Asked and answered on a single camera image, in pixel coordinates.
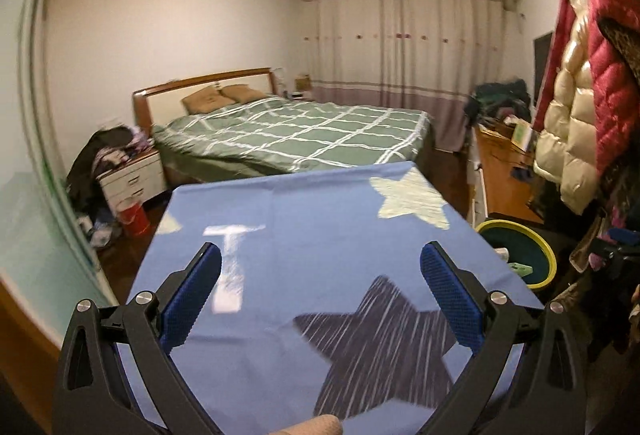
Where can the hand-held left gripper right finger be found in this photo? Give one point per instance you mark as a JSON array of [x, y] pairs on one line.
[[450, 295]]

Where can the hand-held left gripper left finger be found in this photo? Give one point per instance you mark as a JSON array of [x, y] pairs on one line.
[[192, 295]]

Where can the blue bin with yellow rim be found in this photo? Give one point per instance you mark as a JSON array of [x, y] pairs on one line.
[[530, 245]]

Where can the small green box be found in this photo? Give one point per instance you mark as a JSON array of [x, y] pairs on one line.
[[521, 268]]

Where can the red bucket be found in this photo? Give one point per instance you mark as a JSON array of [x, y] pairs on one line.
[[132, 220]]

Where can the floor clutter pile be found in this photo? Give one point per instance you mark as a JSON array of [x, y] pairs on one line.
[[100, 230]]

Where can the blue star-print tablecloth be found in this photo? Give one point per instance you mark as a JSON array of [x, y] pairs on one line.
[[310, 265]]

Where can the wooden desk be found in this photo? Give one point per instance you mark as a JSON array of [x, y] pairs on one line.
[[505, 180]]

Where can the white wooden nightstand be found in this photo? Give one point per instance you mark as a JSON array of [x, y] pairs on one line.
[[132, 180]]

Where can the cream puffer jacket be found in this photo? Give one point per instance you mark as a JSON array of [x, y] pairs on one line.
[[570, 125]]

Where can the green framed card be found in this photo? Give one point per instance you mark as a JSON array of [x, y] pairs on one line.
[[521, 135]]

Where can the pile of dark clothes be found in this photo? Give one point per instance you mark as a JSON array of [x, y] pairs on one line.
[[87, 165]]

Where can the red puffer jacket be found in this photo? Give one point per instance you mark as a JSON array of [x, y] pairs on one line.
[[615, 65]]

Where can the heap of clothes on desk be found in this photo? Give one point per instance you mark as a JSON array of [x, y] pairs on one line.
[[500, 102]]

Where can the black television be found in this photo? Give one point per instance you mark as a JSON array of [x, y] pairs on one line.
[[542, 70]]

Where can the brown pillow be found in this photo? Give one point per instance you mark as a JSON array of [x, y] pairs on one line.
[[242, 93], [207, 100]]

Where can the bed with green checked quilt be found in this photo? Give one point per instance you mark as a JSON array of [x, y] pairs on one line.
[[310, 135]]

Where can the glass sliding wardrobe door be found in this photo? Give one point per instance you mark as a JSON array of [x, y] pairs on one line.
[[30, 165]]

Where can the beige and mauve curtain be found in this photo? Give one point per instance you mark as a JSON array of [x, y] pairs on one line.
[[400, 55]]

